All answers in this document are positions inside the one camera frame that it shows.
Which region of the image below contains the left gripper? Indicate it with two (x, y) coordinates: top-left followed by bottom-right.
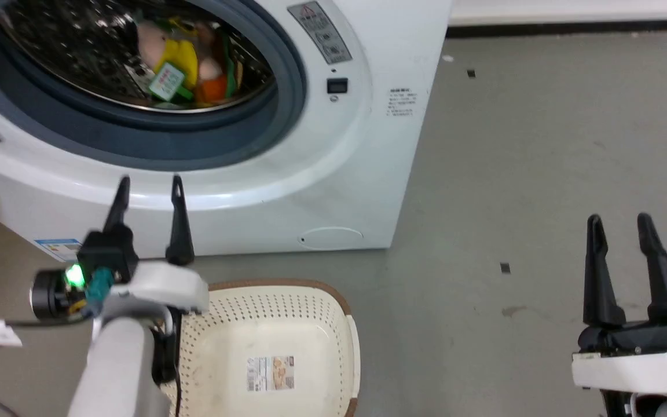
(76, 174), (210, 318)

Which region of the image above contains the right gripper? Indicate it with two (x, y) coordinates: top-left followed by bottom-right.
(571, 212), (667, 396)

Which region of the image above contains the orange and green plush toy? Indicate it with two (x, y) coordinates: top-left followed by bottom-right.
(193, 23), (245, 106)

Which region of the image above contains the cream perforated laundry basket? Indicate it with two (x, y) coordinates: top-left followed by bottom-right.
(160, 279), (361, 417)

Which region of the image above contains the pink and yellow plush toy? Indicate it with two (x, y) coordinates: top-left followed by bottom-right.
(135, 19), (200, 89)

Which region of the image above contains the white front-load washing machine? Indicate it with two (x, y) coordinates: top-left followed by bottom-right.
(0, 0), (453, 262)

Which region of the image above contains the blue energy label sticker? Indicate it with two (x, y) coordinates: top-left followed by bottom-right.
(35, 237), (84, 262)

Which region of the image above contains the green paper hang tag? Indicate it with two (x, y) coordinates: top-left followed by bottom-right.
(148, 62), (187, 101)

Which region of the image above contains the printed label sticker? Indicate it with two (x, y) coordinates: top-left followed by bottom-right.
(246, 356), (295, 392)

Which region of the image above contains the grey warning label sticker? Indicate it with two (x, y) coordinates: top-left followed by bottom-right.
(287, 1), (353, 65)

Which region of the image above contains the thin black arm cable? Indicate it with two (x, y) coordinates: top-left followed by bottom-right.
(151, 306), (184, 417)

